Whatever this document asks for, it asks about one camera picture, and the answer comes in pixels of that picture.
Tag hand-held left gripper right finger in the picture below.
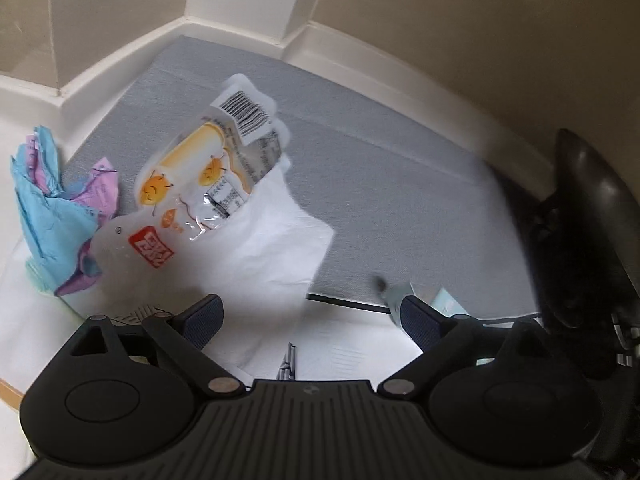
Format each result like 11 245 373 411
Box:
376 296 555 397

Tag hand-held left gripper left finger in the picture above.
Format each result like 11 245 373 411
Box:
60 294 246 397

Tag white paper tissue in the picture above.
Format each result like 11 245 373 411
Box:
165 157 335 367

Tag white snack packet orange print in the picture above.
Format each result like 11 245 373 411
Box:
89 74 292 292

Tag blue purple wrapper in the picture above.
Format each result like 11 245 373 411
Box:
11 125 121 297

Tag pale blue paper packet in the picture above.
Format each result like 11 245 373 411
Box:
375 276 472 333

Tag white paper sheet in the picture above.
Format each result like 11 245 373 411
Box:
0 230 427 387

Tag grey mat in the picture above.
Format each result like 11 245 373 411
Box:
60 35 543 322

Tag black cable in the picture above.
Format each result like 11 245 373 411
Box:
306 292 546 324

